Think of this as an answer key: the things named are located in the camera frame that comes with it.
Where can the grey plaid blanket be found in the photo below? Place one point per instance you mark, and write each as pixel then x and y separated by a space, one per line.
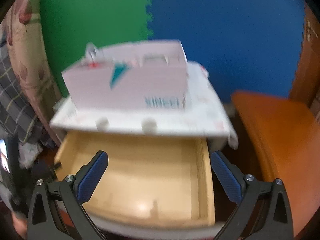
pixel 17 115

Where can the white leaf-print bedsheet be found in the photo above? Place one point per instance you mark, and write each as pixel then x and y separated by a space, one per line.
pixel 28 153

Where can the wooden pull-out drawer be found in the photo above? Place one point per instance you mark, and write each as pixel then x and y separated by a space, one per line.
pixel 162 182

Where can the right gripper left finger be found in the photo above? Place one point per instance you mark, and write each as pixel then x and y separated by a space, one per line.
pixel 44 218

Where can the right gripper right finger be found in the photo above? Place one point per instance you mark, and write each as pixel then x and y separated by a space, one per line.
pixel 262 208

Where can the pink floral curtain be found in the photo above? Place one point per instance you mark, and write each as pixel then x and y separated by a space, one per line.
pixel 29 60

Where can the orange wooden chair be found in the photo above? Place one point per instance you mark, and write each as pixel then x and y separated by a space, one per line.
pixel 285 136

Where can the pink cardboard storage box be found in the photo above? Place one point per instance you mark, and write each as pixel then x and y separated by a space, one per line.
pixel 133 75

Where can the white patterned nightstand cabinet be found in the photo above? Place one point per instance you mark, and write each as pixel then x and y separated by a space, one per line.
pixel 204 116

